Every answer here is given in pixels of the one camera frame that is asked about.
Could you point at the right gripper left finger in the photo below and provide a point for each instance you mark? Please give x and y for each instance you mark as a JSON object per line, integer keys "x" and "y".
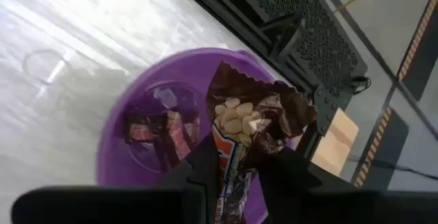
{"x": 208, "y": 169}

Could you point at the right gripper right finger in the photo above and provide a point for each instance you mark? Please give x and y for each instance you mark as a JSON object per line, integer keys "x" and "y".
{"x": 287, "y": 176}

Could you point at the purple plastic bucket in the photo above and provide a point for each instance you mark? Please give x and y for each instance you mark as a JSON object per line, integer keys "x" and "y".
{"x": 191, "y": 66}

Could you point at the black mat orange striped edge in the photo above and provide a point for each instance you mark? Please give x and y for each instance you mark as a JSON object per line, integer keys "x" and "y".
{"x": 427, "y": 63}
{"x": 390, "y": 142}

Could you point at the black perforated computer tower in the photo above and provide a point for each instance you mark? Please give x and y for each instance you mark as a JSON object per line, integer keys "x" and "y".
{"x": 325, "y": 46}

